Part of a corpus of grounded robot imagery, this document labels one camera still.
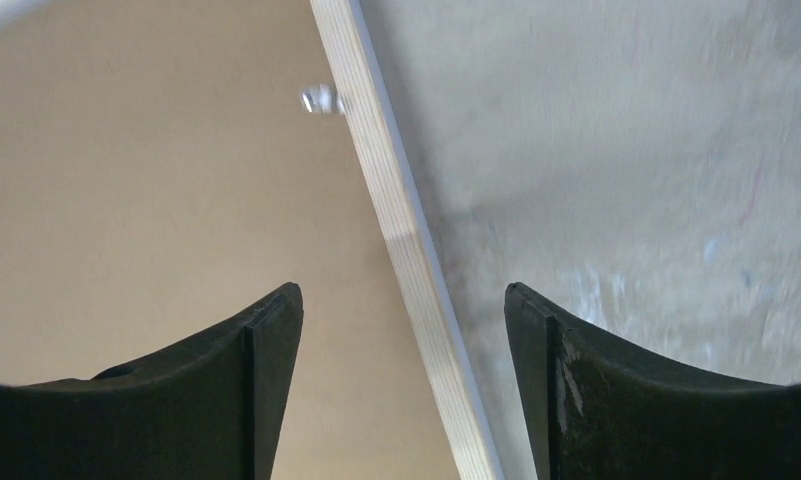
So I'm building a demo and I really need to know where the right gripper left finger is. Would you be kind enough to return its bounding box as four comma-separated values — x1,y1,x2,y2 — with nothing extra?
0,283,303,479

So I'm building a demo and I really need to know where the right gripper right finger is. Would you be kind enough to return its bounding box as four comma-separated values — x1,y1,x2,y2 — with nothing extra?
504,283,801,479

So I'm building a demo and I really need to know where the white wooden picture frame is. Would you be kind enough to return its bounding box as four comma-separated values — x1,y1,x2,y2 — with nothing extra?
311,0,504,480

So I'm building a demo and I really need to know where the brown cardboard backing board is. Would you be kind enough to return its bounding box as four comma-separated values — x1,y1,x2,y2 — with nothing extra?
0,0,457,479

